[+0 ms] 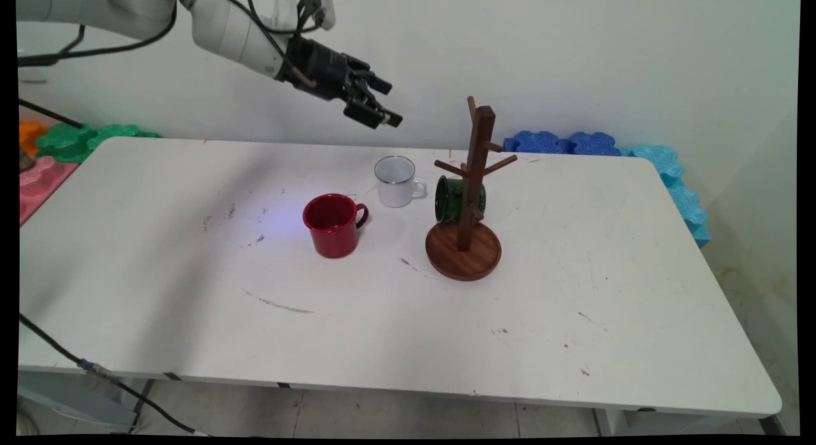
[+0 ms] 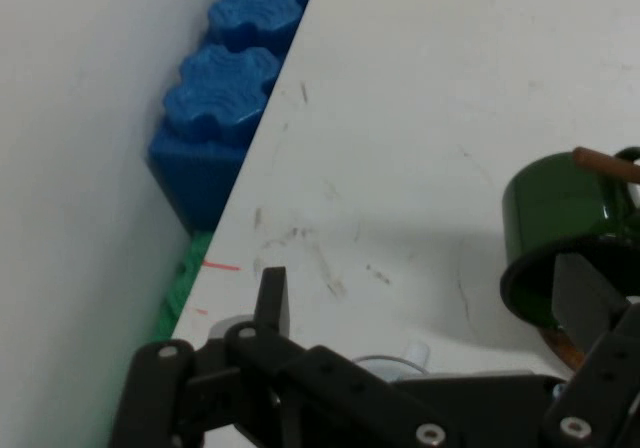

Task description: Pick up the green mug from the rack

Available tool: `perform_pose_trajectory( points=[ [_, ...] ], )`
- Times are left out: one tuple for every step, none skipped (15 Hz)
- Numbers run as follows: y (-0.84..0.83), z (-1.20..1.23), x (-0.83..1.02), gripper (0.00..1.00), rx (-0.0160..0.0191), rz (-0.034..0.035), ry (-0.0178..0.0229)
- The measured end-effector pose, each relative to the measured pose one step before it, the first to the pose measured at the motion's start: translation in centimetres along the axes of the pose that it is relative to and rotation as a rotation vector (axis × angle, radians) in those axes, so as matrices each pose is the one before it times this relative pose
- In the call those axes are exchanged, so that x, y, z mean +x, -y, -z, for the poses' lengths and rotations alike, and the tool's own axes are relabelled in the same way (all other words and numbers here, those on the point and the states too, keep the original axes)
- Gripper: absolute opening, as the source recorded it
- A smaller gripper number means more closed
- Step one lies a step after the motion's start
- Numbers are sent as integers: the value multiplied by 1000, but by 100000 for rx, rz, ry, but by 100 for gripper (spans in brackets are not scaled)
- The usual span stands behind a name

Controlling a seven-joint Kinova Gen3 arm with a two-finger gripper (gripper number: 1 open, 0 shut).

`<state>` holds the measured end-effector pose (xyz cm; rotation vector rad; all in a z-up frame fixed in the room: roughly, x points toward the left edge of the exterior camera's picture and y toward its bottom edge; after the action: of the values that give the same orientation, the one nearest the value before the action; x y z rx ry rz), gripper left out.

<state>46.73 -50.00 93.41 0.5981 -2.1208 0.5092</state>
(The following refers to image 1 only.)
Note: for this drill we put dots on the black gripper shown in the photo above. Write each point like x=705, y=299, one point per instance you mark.
x=319, y=69

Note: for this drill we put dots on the green enamel mug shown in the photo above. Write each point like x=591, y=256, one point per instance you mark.
x=450, y=200

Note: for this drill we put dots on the white enamel mug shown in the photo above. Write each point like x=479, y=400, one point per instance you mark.
x=395, y=193

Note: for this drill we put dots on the red enamel mug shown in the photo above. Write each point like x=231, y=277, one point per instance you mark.
x=333, y=238

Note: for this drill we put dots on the dark blue foam tile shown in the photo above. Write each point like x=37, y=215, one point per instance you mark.
x=594, y=143
x=535, y=142

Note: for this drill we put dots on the brown wooden mug tree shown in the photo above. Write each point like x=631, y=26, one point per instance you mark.
x=464, y=257

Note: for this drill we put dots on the green foam tile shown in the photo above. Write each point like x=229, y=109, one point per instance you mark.
x=121, y=132
x=64, y=144

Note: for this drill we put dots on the light blue foam tile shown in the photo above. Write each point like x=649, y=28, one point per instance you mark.
x=700, y=234
x=656, y=158
x=687, y=203

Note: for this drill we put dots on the thin black rod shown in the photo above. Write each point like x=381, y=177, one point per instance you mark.
x=51, y=114

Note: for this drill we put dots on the pink foam tile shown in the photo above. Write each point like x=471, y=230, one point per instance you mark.
x=39, y=183

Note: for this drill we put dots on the orange foam tile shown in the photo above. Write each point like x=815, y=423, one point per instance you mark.
x=30, y=134

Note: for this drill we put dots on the grey table leg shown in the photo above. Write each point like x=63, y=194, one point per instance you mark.
x=141, y=407

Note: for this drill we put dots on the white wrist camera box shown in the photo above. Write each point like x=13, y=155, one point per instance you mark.
x=319, y=8

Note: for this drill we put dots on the white wall outlet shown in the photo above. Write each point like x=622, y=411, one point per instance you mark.
x=32, y=75

